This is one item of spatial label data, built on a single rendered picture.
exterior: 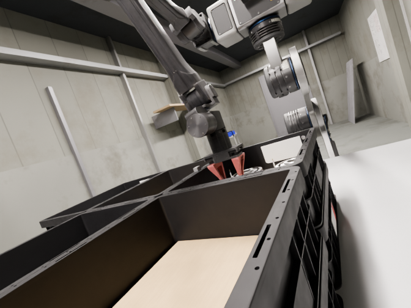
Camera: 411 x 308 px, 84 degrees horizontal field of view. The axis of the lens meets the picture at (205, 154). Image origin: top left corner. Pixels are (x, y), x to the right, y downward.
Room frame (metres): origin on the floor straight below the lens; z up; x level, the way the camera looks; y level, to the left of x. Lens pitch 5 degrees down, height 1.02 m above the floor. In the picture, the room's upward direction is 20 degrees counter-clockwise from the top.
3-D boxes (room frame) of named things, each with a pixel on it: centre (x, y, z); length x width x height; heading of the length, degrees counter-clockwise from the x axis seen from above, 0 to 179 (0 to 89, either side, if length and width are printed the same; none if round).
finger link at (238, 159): (0.62, -0.06, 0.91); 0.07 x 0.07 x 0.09; 65
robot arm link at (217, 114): (0.62, -0.04, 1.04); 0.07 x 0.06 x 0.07; 154
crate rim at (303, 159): (0.58, -0.10, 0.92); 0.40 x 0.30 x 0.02; 149
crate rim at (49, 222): (0.89, 0.41, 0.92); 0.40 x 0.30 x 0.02; 149
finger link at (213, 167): (0.63, -0.04, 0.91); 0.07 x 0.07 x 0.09; 65
